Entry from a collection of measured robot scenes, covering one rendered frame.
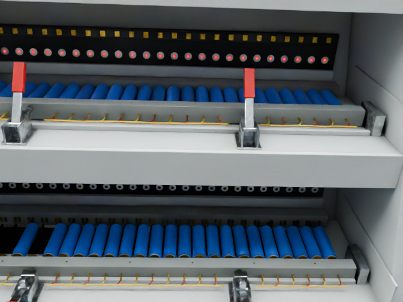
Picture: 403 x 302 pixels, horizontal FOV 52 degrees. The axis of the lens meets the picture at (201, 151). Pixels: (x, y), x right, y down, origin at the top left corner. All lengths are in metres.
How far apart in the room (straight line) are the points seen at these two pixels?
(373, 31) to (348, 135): 0.16
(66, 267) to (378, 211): 0.41
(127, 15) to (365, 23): 0.35
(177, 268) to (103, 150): 0.19
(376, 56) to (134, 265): 0.42
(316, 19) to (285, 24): 0.05
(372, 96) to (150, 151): 0.31
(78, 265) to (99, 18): 0.36
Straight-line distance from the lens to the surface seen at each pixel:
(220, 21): 0.66
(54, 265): 0.58
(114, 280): 0.57
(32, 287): 0.57
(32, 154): 0.50
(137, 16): 0.67
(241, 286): 0.54
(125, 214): 0.65
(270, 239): 0.62
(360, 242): 0.64
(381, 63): 0.60
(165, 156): 0.47
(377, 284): 0.60
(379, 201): 0.59
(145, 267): 0.56
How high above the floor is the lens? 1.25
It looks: 10 degrees down
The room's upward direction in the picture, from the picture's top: 2 degrees clockwise
